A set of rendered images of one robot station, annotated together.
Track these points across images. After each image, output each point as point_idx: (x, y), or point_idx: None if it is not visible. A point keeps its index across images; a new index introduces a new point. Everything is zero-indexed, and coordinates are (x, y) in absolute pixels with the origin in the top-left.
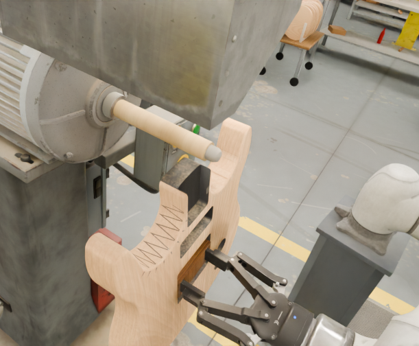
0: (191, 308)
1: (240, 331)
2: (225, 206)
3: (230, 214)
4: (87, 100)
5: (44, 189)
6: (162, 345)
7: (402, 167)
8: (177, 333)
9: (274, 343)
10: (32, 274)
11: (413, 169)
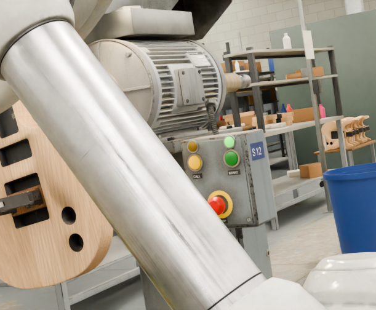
0: (44, 270)
1: None
2: (50, 155)
3: (68, 176)
4: None
5: None
6: (10, 269)
7: (375, 256)
8: (29, 284)
9: None
10: (144, 296)
11: (368, 259)
